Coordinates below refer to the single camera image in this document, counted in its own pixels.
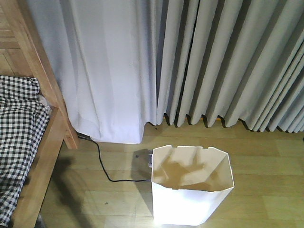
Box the white plastic trash bin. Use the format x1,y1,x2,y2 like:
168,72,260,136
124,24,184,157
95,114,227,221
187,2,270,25
151,145,235,226

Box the white floor power socket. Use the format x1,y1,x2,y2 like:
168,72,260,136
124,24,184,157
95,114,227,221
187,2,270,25
148,150,153,168

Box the light grey curtains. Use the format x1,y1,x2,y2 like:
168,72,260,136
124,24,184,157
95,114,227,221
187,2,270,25
27,0,304,144

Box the black white checkered bedding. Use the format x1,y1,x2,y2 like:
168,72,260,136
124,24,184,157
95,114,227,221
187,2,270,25
0,76,49,228

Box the black power cord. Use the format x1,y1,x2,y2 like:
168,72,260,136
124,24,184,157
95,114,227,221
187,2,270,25
77,133,152,183

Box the wooden bed frame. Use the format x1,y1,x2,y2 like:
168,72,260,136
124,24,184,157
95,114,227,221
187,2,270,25
0,0,79,228

